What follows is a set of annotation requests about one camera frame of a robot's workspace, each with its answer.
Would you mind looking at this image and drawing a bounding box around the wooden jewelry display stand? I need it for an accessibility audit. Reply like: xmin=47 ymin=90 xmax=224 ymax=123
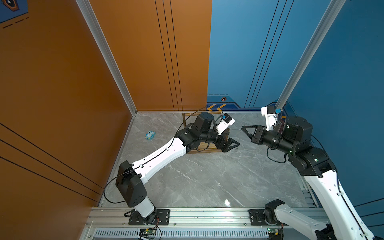
xmin=176 ymin=112 xmax=218 ymax=153

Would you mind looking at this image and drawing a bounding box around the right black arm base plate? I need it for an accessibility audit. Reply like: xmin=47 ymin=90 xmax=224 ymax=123
xmin=248 ymin=209 xmax=288 ymax=228

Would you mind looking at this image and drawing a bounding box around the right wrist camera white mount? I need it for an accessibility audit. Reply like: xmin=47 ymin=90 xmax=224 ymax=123
xmin=261 ymin=105 xmax=281 ymax=132

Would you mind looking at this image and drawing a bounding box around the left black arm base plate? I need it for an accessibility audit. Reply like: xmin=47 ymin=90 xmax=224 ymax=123
xmin=129 ymin=209 xmax=171 ymax=226

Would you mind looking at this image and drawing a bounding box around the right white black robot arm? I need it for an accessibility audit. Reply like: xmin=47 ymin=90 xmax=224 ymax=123
xmin=242 ymin=116 xmax=376 ymax=240

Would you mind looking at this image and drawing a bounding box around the left green circuit board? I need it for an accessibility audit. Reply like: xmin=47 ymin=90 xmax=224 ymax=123
xmin=139 ymin=228 xmax=157 ymax=238

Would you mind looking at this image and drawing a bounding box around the green circuit board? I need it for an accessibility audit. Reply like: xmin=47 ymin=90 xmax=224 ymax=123
xmin=267 ymin=228 xmax=284 ymax=240
xmin=139 ymin=228 xmax=157 ymax=238

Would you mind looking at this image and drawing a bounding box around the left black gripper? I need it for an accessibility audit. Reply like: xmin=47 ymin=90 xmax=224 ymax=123
xmin=197 ymin=125 xmax=240 ymax=153

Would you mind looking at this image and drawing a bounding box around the right green circuit board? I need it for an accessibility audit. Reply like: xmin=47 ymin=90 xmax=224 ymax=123
xmin=267 ymin=228 xmax=284 ymax=240

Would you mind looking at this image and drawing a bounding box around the aluminium front rail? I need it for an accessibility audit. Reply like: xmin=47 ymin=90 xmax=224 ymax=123
xmin=86 ymin=208 xmax=256 ymax=228

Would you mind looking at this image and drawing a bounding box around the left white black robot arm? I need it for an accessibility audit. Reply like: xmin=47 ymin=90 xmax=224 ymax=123
xmin=107 ymin=112 xmax=240 ymax=224

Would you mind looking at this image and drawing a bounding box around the small blue owl toy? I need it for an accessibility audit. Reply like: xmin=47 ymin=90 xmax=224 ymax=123
xmin=146 ymin=131 xmax=156 ymax=140

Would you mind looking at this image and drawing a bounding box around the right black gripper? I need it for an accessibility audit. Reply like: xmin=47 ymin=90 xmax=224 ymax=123
xmin=241 ymin=125 xmax=297 ymax=156

